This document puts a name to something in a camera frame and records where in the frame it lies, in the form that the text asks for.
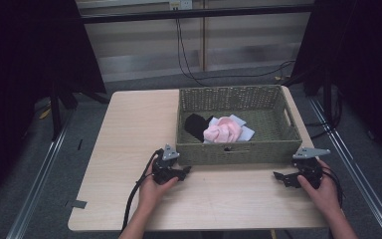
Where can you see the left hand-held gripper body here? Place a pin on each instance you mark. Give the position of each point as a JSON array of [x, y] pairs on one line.
[[161, 171]]

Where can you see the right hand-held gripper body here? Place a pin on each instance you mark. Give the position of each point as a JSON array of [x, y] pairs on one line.
[[309, 167]]

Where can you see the person's left hand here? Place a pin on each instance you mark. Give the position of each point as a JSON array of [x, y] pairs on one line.
[[151, 194]]

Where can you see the person's right hand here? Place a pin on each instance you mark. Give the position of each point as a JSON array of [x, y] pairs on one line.
[[325, 195]]

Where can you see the green woven basket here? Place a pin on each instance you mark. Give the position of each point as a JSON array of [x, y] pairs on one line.
[[265, 152]]

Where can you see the black sock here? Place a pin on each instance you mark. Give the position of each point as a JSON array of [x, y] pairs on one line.
[[195, 126]]

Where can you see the pink cloth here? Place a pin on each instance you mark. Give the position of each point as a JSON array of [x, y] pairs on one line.
[[222, 131], [248, 133]]

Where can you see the black metal stand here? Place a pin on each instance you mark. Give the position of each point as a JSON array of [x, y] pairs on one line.
[[328, 99], [57, 113]]

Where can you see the grey tape strip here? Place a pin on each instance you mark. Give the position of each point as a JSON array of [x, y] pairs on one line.
[[79, 204]]

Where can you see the black curtain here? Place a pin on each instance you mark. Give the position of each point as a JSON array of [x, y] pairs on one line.
[[361, 59], [30, 66]]

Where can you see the yellow floor object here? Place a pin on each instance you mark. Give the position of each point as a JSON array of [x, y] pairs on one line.
[[45, 113]]

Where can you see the black horizontal bar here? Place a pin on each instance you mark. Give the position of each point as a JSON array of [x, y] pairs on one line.
[[195, 14]]

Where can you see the white power outlet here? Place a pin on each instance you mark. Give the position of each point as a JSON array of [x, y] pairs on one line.
[[180, 4]]

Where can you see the metal floor rail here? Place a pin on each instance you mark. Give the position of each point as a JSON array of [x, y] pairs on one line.
[[38, 179], [351, 166]]

